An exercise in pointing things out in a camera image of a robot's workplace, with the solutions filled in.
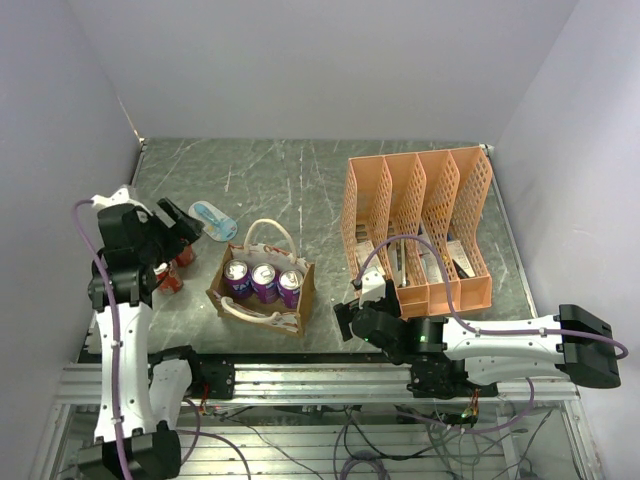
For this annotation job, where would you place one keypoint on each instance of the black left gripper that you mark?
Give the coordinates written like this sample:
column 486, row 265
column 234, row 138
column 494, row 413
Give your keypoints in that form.
column 185, row 231

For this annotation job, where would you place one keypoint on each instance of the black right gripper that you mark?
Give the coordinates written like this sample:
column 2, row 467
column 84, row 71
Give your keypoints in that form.
column 345, row 313

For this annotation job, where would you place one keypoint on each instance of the red soda can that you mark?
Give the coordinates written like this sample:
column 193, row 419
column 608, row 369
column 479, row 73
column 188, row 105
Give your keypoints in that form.
column 186, row 257

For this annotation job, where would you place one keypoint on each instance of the silver top soda can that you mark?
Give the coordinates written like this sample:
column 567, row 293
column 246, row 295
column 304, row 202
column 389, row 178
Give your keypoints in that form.
column 168, row 280

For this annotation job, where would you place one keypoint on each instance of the purple soda can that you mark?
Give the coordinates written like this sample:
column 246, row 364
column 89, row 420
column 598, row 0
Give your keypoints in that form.
column 237, row 277
column 289, row 285
column 264, row 283

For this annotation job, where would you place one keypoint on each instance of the brown canvas tote bag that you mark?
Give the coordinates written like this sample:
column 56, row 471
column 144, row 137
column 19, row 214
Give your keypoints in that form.
column 274, row 316

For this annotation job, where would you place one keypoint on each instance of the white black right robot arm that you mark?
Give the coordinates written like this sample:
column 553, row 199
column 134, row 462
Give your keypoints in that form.
column 448, row 359

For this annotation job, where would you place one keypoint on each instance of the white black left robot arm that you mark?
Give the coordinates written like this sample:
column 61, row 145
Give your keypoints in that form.
column 141, row 394

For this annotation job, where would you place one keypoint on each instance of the blue white blister pack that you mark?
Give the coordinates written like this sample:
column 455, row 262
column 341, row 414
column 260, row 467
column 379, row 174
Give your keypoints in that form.
column 217, row 225

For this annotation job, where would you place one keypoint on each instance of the metal stapler tool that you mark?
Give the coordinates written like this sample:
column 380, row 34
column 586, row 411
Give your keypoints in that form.
column 397, row 254

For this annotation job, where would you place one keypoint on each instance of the white red box in organizer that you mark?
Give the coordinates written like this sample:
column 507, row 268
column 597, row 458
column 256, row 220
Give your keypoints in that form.
column 430, row 264

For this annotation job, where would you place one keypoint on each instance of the peach plastic file organizer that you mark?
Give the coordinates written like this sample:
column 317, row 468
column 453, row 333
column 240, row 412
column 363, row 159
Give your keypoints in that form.
column 438, row 195

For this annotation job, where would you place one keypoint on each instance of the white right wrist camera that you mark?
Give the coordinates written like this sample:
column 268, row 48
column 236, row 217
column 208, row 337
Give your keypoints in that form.
column 371, row 286

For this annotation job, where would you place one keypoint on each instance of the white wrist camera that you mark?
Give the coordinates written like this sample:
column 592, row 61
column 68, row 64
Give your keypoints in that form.
column 126, row 194
column 371, row 286

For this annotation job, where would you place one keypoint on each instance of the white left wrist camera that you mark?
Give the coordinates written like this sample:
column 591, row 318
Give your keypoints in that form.
column 126, row 194

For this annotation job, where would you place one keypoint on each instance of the aluminium frame rail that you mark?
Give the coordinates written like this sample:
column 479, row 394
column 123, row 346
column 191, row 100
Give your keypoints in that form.
column 264, row 384

